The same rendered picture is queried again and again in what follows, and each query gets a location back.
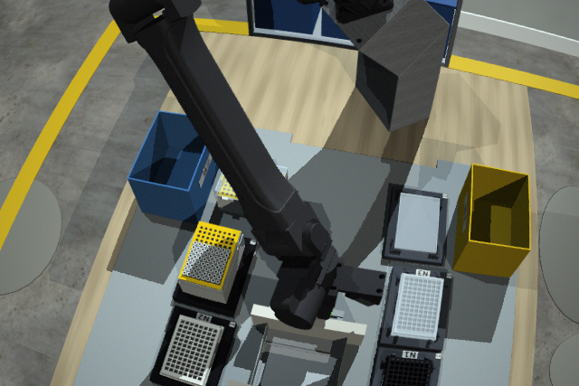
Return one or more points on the yellow open-top box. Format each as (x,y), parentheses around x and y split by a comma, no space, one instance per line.
(500,203)

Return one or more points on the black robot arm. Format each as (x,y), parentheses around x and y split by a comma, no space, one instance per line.
(281,222)

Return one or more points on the blue open-top bin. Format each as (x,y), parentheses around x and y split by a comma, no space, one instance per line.
(168,157)

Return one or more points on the grey flat mat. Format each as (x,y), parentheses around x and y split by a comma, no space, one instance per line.
(350,194)

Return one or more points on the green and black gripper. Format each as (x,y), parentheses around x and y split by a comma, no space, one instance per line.
(325,312)

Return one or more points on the white multi-well plate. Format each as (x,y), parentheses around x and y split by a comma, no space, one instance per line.
(408,322)
(185,369)

